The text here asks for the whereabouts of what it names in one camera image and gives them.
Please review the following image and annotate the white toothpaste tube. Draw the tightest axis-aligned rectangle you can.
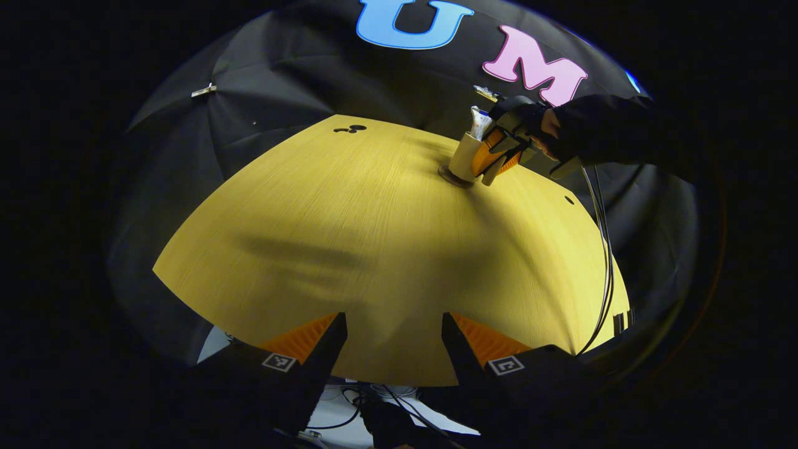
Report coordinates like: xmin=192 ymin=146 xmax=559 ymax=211
xmin=469 ymin=106 xmax=494 ymax=141

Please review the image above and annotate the thin black cable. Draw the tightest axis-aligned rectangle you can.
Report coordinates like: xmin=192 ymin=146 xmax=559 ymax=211
xmin=305 ymin=384 xmax=481 ymax=449

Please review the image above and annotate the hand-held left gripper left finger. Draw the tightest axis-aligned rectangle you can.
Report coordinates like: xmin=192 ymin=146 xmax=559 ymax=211
xmin=187 ymin=312 xmax=349 ymax=437

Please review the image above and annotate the round cork coaster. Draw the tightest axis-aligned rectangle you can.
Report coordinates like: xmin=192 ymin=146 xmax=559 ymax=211
xmin=438 ymin=163 xmax=476 ymax=189

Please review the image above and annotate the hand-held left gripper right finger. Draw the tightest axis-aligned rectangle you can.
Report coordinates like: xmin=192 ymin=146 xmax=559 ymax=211
xmin=441 ymin=312 xmax=615 ymax=443

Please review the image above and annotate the black backdrop cloth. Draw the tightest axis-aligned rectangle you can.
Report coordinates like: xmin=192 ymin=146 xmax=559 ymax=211
xmin=103 ymin=0 xmax=699 ymax=375

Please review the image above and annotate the beige cup with handle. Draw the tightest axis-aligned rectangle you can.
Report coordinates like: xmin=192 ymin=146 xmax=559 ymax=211
xmin=448 ymin=131 xmax=499 ymax=185

